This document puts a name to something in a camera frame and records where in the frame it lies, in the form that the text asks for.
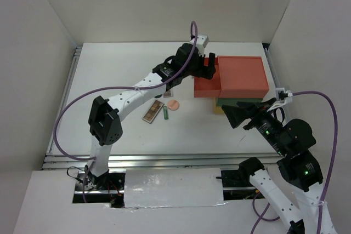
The round pink powder puff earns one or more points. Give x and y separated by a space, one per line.
173 105

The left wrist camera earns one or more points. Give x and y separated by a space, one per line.
201 43

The aluminium right rail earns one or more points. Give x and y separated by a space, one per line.
278 87

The green drawer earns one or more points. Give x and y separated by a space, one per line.
233 101

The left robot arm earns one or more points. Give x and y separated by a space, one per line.
106 115

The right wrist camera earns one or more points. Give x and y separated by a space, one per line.
282 98

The green lipstick tube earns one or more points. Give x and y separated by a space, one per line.
165 113

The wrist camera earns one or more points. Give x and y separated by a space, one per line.
201 43
282 98

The pink eyeshadow palette clear case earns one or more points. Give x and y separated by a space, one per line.
168 94

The aluminium left rail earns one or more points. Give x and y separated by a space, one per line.
69 80

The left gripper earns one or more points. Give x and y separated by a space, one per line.
208 71

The white cover plate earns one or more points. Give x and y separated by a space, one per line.
175 188

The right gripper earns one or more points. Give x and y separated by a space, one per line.
235 113

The aluminium front rail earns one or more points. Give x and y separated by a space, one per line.
185 161

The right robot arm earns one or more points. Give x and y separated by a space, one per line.
298 167

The brown eyeshadow palette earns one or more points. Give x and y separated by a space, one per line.
153 111

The coral drawer cabinet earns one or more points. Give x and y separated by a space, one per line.
242 77

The coral top drawer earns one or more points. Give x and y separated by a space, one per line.
208 88

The aluminium rail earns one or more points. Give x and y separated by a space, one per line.
69 80
185 161
278 87

